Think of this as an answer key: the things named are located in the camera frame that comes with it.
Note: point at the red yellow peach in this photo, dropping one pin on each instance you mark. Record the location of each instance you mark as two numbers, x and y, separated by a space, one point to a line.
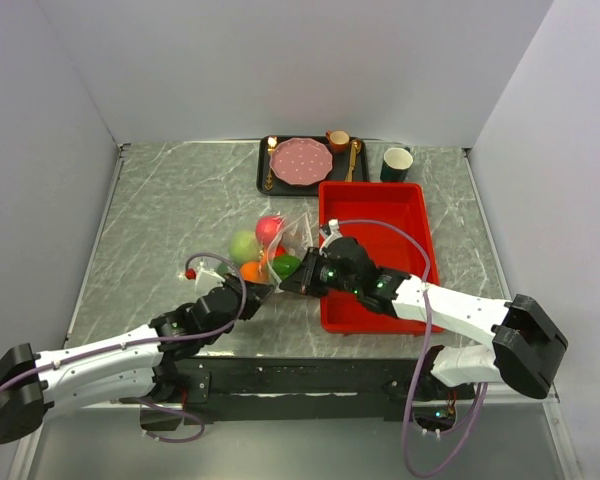
271 252

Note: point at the light green cabbage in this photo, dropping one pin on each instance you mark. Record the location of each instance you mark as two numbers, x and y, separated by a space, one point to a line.
244 247

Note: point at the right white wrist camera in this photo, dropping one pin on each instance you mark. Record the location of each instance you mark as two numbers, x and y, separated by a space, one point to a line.
329 232

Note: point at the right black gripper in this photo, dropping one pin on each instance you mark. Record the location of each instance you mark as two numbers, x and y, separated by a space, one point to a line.
300 282

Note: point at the gold spoon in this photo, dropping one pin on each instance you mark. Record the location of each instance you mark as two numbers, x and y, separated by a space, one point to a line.
356 145

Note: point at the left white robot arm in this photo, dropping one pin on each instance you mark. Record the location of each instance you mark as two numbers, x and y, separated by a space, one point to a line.
35 387

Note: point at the dark green paper cup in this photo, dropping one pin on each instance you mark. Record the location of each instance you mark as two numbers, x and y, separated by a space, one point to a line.
396 164

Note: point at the pink dotted plate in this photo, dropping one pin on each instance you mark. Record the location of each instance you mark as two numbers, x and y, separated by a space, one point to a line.
301 161

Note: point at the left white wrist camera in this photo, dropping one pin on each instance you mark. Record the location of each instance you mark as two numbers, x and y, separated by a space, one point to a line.
204 279

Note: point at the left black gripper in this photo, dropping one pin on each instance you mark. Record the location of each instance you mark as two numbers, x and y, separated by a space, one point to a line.
258 292

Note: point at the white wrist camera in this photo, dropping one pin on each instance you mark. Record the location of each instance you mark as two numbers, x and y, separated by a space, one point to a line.
204 279
329 232

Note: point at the clear zip top bag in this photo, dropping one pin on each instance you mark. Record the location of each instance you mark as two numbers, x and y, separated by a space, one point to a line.
296 237

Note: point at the green bell pepper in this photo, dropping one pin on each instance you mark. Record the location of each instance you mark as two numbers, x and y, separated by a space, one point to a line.
284 265

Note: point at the green avocado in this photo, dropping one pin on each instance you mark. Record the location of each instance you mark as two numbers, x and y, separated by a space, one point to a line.
222 269

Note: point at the orange ceramic cup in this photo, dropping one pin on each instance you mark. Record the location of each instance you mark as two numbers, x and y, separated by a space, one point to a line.
338 141

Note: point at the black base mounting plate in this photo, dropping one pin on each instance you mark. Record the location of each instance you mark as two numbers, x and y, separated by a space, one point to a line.
229 388

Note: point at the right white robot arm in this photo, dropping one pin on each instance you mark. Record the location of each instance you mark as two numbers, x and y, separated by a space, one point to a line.
515 342

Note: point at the orange tangerine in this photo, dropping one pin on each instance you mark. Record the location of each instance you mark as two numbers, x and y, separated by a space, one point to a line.
254 272

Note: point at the aluminium frame rail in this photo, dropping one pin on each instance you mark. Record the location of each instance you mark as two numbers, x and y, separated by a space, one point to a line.
496 394

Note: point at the red apple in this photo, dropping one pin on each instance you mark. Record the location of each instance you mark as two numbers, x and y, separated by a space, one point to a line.
268 227

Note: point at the red plastic bin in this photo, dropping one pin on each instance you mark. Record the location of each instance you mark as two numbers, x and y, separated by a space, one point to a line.
391 222

